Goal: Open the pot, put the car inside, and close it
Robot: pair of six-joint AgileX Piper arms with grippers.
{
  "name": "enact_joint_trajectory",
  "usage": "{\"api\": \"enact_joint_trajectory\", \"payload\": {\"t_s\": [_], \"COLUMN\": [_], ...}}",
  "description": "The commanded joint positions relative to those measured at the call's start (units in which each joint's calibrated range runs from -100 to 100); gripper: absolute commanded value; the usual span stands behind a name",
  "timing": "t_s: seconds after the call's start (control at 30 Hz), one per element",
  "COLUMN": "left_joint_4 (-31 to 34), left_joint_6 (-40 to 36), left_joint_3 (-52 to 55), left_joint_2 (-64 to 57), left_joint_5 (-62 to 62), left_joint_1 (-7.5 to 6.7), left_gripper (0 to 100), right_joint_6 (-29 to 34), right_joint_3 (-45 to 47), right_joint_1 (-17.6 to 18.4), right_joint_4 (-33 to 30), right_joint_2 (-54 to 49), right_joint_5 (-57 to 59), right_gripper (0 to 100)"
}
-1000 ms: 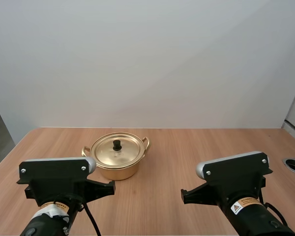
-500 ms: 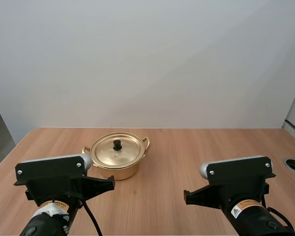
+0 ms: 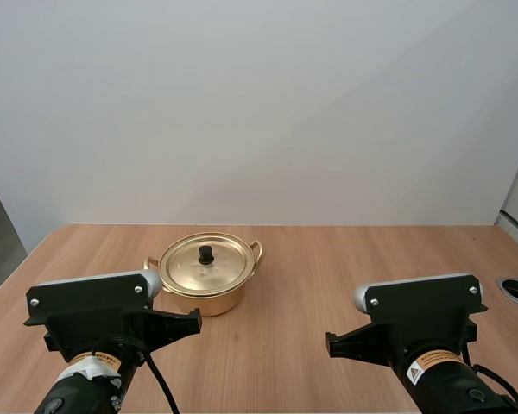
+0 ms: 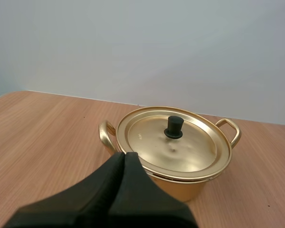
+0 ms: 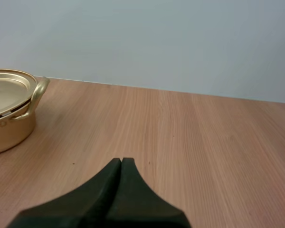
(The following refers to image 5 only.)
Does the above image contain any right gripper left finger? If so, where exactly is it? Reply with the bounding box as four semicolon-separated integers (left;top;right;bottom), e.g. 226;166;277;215
5;158;122;228

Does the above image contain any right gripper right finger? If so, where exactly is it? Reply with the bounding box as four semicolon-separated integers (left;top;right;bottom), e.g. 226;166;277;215
104;157;192;228

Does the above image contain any gold lid with black knob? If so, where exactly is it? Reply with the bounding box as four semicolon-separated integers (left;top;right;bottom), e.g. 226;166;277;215
0;69;37;120

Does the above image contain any gold pot with two handles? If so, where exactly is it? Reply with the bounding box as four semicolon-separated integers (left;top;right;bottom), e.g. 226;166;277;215
0;76;50;156

